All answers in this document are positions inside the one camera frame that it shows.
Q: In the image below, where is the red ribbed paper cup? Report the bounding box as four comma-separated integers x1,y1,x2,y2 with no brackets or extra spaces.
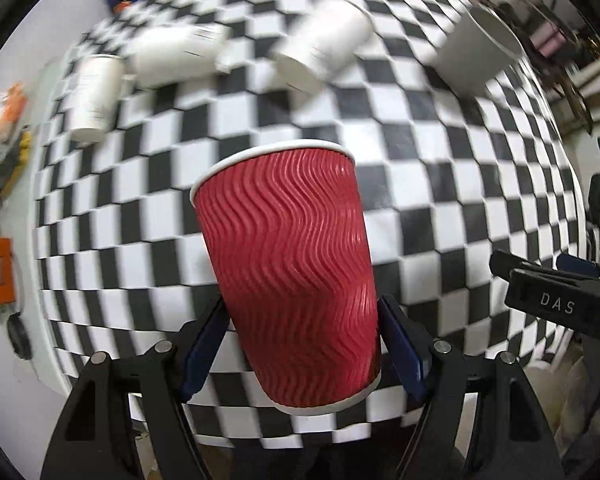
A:
190,140,380,416

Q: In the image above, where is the upright white paper cup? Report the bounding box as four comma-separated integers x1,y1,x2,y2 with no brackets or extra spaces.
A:
69,54,125,143

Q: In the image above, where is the lying white paper cup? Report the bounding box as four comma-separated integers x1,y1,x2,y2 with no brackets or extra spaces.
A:
129,24,232,89

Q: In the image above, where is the tilted white paper cup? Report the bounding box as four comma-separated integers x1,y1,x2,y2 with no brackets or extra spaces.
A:
273,0,374,94

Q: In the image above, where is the black round puck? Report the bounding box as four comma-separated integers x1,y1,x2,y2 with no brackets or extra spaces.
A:
6,312,32,361

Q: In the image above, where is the yellow plastic bag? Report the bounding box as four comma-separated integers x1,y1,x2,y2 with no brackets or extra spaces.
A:
0,126,33,200

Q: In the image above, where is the grey ceramic mug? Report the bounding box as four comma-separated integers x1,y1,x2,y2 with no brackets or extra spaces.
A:
431,6,524,98

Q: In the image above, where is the black white checkered tablecloth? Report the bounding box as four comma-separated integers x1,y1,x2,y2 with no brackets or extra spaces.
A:
34,0,585,450

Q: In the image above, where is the orange tissue pack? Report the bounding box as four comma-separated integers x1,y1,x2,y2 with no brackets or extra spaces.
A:
0,81,28,143

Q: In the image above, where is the dark glass bottle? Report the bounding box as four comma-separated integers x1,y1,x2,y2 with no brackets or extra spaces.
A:
111,0,133,14

